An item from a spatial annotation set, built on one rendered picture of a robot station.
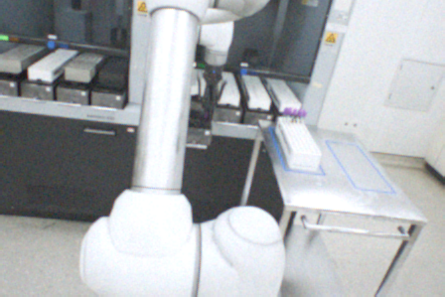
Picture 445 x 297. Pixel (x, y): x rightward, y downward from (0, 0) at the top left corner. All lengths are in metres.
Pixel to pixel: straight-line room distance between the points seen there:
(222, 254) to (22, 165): 1.43
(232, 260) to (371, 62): 2.63
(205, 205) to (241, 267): 1.25
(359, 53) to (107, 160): 2.14
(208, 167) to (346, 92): 1.71
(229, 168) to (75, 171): 0.77
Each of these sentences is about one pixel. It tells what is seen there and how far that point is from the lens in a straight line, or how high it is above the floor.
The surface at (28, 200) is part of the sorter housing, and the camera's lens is 2.05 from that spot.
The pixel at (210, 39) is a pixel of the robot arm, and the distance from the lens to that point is 1.34.
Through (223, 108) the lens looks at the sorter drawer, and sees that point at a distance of 1.60.
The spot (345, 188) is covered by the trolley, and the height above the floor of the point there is 0.82.
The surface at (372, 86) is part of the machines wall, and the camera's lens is 3.19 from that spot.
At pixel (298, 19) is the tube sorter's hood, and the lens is 1.63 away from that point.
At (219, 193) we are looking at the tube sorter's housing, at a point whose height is 0.33.
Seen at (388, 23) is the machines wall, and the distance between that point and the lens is 3.09.
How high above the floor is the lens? 1.39
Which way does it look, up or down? 25 degrees down
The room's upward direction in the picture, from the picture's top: 10 degrees clockwise
